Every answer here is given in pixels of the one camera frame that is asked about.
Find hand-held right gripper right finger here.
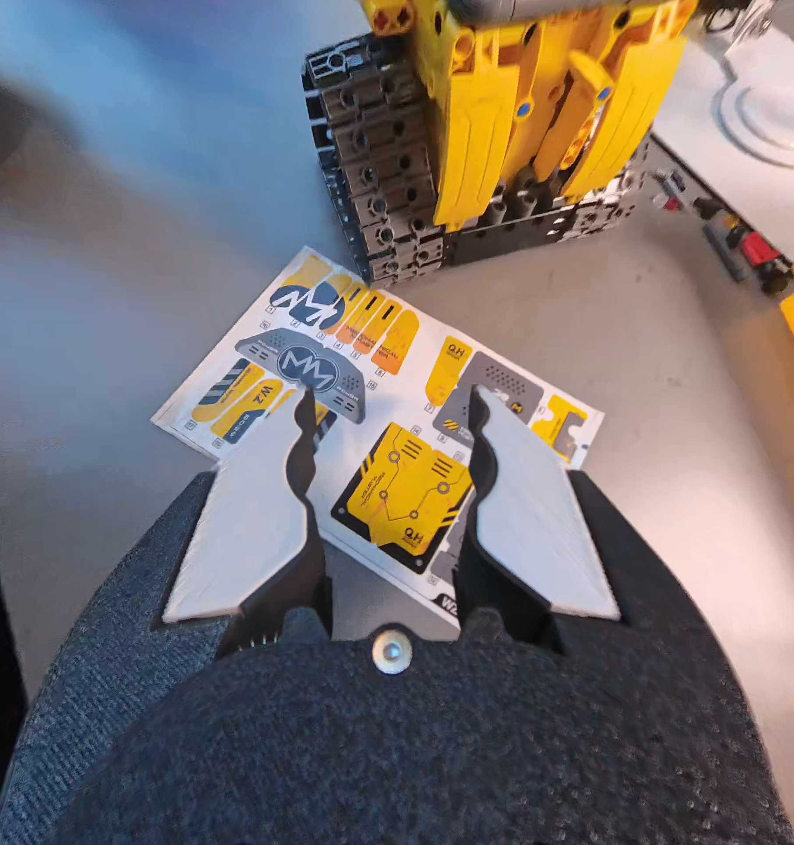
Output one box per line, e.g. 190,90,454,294
457,383,622,635

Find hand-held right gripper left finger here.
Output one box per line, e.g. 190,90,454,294
162,386,329,635

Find yellow grey sticker sheet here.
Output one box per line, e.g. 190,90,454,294
150,246,606,615

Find yellow grey brick robot model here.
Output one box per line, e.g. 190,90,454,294
302,0,701,289

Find grey desk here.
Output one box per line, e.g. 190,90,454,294
0,0,794,845

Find scattered small brick parts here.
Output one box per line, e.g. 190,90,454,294
651,169,794,298

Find white book stand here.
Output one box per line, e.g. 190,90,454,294
648,0,794,265

